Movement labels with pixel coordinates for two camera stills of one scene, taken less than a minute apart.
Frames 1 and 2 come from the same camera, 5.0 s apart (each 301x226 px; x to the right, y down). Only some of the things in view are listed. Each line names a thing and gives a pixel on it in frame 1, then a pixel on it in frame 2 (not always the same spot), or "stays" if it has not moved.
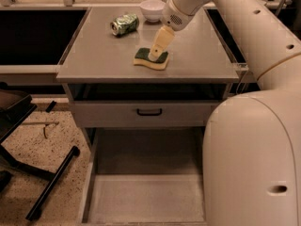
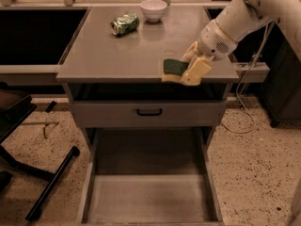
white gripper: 173,19 → 213,40
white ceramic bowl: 152,9 stays
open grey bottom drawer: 145,176 stays
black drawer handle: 150,113 stays
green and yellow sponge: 154,56 → 173,70
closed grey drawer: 143,114 stays
